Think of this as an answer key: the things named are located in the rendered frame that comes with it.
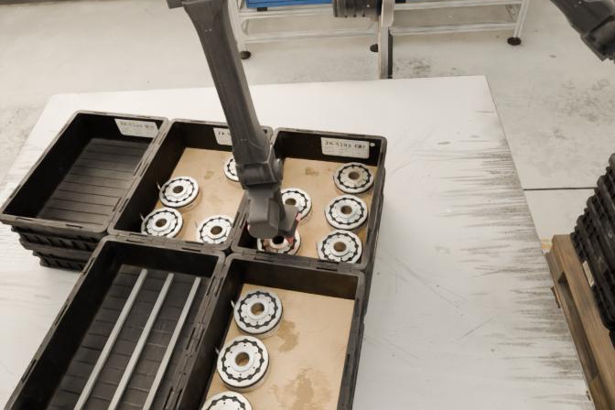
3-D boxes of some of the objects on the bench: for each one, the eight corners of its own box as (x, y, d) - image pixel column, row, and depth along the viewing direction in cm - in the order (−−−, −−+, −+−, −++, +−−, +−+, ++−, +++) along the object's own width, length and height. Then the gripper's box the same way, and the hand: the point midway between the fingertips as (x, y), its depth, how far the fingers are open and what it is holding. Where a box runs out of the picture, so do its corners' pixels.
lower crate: (106, 163, 163) (91, 136, 154) (191, 172, 157) (181, 145, 148) (37, 268, 138) (16, 243, 129) (137, 285, 132) (121, 260, 123)
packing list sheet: (3, 183, 161) (2, 182, 160) (72, 181, 159) (71, 179, 158) (-49, 273, 139) (-50, 272, 139) (30, 272, 137) (29, 271, 137)
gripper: (297, 190, 106) (305, 231, 118) (251, 182, 109) (262, 222, 121) (287, 217, 102) (296, 255, 114) (239, 207, 105) (252, 246, 117)
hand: (278, 236), depth 117 cm, fingers open, 6 cm apart
